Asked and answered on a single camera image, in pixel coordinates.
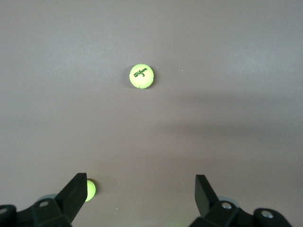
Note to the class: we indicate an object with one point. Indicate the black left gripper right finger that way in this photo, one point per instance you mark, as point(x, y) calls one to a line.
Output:
point(222, 215)

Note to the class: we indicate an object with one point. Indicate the brown table mat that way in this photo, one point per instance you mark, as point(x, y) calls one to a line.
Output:
point(151, 142)

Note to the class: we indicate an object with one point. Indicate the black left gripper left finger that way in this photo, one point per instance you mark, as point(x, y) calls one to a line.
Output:
point(47, 212)

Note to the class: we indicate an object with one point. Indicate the yellow tennis ball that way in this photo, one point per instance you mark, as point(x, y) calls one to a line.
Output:
point(91, 191)
point(142, 78)

